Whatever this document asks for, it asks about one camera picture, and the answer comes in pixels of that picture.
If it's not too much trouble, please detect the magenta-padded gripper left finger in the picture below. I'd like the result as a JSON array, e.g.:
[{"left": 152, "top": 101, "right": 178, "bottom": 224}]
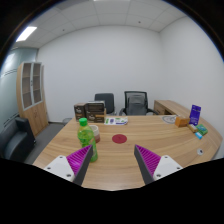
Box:
[{"left": 43, "top": 144, "right": 94, "bottom": 187}]

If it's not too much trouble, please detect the dark solid-back office chair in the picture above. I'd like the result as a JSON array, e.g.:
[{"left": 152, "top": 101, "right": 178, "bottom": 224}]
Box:
[{"left": 94, "top": 92, "right": 116, "bottom": 116}]

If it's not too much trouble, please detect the round white disc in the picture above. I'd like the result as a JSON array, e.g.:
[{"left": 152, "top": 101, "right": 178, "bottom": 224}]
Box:
[{"left": 161, "top": 114, "right": 178, "bottom": 125}]

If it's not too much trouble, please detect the white and brown mug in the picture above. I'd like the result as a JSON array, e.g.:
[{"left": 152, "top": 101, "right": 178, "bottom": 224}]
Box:
[{"left": 89, "top": 124, "right": 101, "bottom": 144}]

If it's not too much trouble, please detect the rectangular ceiling light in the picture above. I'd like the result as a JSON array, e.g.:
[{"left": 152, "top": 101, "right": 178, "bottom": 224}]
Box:
[{"left": 15, "top": 26, "right": 38, "bottom": 43}]

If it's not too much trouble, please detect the black mesh office chair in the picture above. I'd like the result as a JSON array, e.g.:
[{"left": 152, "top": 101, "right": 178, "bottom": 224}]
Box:
[{"left": 119, "top": 90, "right": 158, "bottom": 117}]

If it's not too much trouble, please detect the grey waste bin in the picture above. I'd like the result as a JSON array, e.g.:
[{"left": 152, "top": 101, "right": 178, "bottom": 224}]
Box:
[{"left": 61, "top": 117, "right": 74, "bottom": 126}]

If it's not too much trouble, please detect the wooden side desk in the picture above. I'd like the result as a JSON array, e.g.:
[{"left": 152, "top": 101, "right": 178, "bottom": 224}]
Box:
[{"left": 153, "top": 99, "right": 193, "bottom": 118}]

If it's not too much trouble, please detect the flat round red coaster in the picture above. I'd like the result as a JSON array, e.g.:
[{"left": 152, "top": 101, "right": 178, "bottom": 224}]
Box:
[{"left": 111, "top": 133, "right": 128, "bottom": 145}]

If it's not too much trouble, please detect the brown carton with orange label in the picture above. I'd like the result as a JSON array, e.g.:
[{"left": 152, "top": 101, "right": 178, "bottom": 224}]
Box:
[{"left": 85, "top": 108, "right": 108, "bottom": 124}]

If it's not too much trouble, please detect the small green box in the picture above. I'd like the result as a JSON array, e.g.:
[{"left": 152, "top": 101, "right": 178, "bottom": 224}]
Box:
[{"left": 195, "top": 123, "right": 209, "bottom": 136}]

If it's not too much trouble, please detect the purple card stand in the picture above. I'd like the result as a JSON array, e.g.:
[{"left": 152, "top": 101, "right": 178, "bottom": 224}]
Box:
[{"left": 188, "top": 104, "right": 202, "bottom": 127}]

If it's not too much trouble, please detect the white and green leaflet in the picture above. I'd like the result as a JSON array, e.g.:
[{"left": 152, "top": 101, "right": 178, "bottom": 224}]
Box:
[{"left": 104, "top": 116, "right": 129, "bottom": 127}]

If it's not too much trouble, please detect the green drink bottle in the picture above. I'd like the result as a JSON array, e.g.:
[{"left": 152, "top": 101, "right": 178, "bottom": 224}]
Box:
[{"left": 77, "top": 117, "right": 99, "bottom": 163}]

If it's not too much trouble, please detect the small orange-brown box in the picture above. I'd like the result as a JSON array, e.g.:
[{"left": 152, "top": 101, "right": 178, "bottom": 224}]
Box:
[{"left": 174, "top": 115, "right": 191, "bottom": 128}]

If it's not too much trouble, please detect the wooden shelf cabinet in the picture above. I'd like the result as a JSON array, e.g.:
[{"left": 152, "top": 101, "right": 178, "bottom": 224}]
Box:
[{"left": 16, "top": 61, "right": 49, "bottom": 138}]

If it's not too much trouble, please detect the black leather sofa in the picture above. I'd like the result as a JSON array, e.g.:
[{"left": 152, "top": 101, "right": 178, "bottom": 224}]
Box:
[{"left": 0, "top": 116, "right": 37, "bottom": 163}]

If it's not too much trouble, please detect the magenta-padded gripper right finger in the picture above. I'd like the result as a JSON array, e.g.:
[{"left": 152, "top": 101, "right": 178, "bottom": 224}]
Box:
[{"left": 133, "top": 144, "right": 184, "bottom": 186}]

